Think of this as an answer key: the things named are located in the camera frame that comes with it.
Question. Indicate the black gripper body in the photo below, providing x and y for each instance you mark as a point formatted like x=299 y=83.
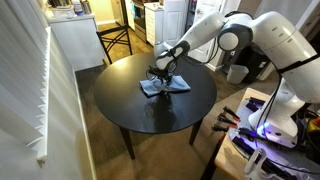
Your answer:
x=160 y=74

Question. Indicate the light blue cloth towel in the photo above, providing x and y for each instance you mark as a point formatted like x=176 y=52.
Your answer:
x=180 y=85

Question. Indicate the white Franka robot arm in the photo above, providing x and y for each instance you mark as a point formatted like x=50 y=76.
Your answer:
x=280 y=36

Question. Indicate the round black table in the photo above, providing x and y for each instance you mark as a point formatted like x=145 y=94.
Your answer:
x=133 y=106

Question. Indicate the white kitchen cabinet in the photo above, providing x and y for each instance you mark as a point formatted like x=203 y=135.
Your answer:
x=154 y=23

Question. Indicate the white panelled door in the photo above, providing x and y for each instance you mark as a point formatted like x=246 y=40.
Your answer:
x=176 y=20

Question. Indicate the kitchen stove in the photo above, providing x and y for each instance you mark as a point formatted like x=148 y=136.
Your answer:
x=140 y=20

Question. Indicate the black clamp orange tip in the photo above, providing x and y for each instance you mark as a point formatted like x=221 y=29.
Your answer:
x=220 y=128
x=226 y=120
x=231 y=114

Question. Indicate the white trash can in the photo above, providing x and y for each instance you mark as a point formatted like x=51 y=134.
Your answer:
x=237 y=74

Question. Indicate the white counter cabinet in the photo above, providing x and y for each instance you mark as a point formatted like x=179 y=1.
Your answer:
x=80 y=43

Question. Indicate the black square bin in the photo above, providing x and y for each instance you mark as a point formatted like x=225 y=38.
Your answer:
x=253 y=61

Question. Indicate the short black bar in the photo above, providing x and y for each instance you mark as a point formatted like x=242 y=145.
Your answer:
x=256 y=104

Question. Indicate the light wooden stand table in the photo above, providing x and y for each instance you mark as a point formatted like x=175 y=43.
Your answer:
x=230 y=156

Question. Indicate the white bottle blue label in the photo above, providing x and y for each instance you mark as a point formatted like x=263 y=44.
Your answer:
x=78 y=7

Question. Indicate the white cup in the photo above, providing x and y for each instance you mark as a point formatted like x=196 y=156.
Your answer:
x=70 y=13

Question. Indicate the long black bar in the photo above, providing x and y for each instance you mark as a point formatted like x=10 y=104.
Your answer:
x=260 y=160

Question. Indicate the white window blinds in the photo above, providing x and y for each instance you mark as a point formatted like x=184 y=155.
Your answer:
x=20 y=76

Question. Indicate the yellow red device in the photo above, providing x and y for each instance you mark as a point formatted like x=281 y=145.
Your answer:
x=314 y=125

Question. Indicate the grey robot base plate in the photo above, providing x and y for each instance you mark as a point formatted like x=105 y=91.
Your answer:
x=243 y=116

